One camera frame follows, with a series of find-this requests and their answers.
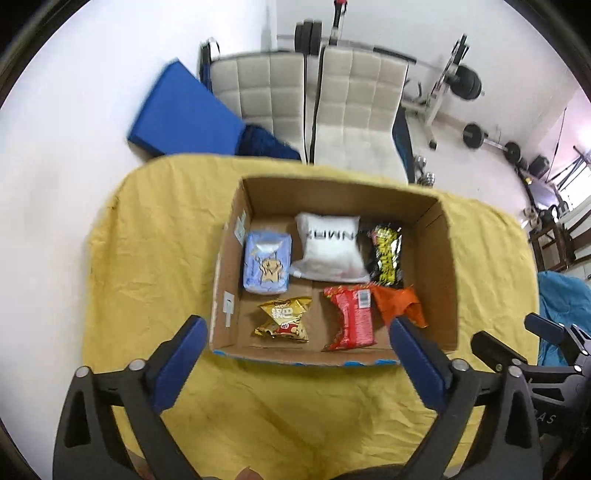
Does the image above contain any orange snack packet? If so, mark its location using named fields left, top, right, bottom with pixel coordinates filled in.
left=370, top=285, right=428, bottom=329

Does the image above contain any black shoe wipes pack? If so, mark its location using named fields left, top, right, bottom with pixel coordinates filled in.
left=368, top=224, right=403, bottom=288

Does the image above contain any red snack packet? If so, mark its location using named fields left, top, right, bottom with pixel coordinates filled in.
left=324, top=284, right=376, bottom=352

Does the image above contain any white pouch with lettering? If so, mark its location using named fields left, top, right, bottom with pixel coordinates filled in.
left=290, top=213, right=370, bottom=284

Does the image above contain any yellow snack packet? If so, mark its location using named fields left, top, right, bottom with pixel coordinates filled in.
left=253, top=296, right=312, bottom=343

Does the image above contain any blue tissue pack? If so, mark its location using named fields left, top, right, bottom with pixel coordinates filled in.
left=242, top=231, right=293, bottom=295

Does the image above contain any blue blanket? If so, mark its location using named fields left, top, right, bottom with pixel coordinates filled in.
left=537, top=271, right=590, bottom=367

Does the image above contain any dark wooden chair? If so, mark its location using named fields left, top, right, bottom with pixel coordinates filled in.
left=529, top=205, right=588, bottom=272

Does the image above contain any chrome dumbbell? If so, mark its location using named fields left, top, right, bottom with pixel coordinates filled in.
left=414, top=155, right=436, bottom=188

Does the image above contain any open cardboard box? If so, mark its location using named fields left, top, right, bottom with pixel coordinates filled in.
left=208, top=176, right=459, bottom=366

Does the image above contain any barbell on floor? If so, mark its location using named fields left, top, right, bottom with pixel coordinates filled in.
left=462, top=121, right=522, bottom=164

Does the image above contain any yellow tablecloth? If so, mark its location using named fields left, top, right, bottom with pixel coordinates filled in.
left=83, top=155, right=538, bottom=479

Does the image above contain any black blue bench pad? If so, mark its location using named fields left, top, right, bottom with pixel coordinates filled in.
left=392, top=107, right=416, bottom=184

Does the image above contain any white weight bench rack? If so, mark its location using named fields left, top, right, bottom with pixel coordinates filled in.
left=328, top=0, right=470, bottom=151

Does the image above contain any right white padded chair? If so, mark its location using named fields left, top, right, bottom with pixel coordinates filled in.
left=311, top=46, right=408, bottom=184

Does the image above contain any white padded chair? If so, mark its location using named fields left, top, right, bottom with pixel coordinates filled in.
left=311, top=46, right=408, bottom=184
left=211, top=51, right=308, bottom=163

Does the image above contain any dark blue knitted cloth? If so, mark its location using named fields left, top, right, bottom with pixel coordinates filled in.
left=235, top=124, right=301, bottom=161

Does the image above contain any blue foam mat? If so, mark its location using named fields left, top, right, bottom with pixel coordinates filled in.
left=127, top=60, right=245, bottom=157

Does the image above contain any left white padded chair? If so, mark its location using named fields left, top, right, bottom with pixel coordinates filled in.
left=211, top=51, right=308, bottom=163

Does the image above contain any barbell on rack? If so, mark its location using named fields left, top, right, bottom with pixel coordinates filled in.
left=276, top=19, right=484, bottom=102

